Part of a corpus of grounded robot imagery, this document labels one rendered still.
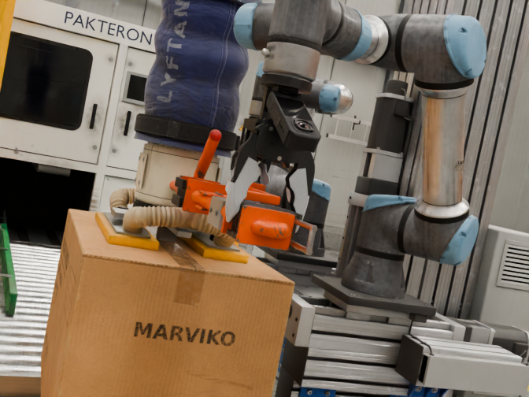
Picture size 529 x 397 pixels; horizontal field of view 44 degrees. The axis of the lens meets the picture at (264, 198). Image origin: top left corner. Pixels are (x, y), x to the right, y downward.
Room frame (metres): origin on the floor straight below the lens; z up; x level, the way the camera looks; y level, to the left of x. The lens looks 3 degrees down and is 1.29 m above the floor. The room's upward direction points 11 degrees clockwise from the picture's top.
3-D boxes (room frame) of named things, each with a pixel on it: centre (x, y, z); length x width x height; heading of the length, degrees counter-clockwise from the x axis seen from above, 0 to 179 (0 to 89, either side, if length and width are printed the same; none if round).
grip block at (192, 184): (1.23, 0.12, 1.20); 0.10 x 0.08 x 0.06; 110
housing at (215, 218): (1.03, 0.04, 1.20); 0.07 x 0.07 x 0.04; 20
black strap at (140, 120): (1.47, 0.20, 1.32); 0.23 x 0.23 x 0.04
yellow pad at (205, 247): (1.50, 0.11, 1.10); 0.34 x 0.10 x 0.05; 20
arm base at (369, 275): (1.55, -0.29, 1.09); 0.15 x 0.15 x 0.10
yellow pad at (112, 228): (1.43, 0.29, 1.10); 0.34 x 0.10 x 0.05; 20
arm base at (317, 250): (2.02, -0.14, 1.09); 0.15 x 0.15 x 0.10
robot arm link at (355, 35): (1.01, -0.04, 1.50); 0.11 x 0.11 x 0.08; 54
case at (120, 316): (1.46, 0.20, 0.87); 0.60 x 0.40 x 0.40; 20
